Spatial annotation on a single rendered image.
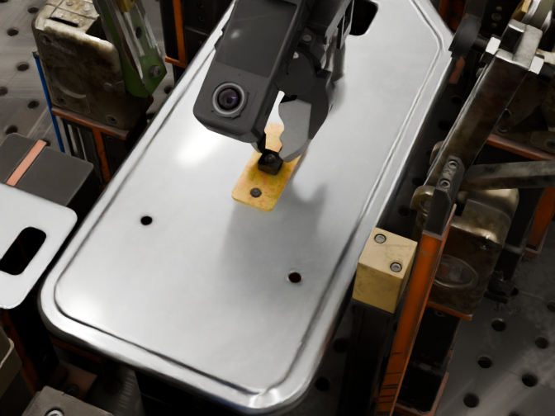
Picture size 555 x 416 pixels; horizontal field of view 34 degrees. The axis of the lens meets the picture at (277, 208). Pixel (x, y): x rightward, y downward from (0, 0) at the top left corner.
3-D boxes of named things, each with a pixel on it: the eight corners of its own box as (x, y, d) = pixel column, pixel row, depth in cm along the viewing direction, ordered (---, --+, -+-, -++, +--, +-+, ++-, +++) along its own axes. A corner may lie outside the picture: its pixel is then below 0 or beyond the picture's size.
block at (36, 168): (65, 274, 105) (11, 114, 82) (151, 309, 103) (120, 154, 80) (20, 342, 100) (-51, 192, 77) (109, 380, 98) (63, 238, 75)
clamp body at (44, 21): (105, 186, 113) (53, -36, 84) (191, 219, 110) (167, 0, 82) (67, 243, 108) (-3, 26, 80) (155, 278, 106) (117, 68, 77)
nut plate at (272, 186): (270, 122, 79) (269, 114, 78) (310, 136, 78) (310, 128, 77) (229, 198, 75) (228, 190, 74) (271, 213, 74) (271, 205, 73)
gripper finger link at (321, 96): (335, 132, 71) (336, 48, 64) (328, 146, 70) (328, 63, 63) (280, 116, 73) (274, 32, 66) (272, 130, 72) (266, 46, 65)
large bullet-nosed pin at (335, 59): (315, 63, 86) (320, 11, 81) (347, 74, 85) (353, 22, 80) (303, 87, 84) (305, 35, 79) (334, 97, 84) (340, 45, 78)
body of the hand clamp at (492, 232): (387, 354, 100) (439, 156, 71) (448, 378, 99) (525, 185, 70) (369, 401, 97) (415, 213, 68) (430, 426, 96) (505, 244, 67)
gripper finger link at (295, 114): (339, 130, 78) (339, 49, 70) (312, 180, 75) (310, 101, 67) (305, 120, 79) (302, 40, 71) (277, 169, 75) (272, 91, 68)
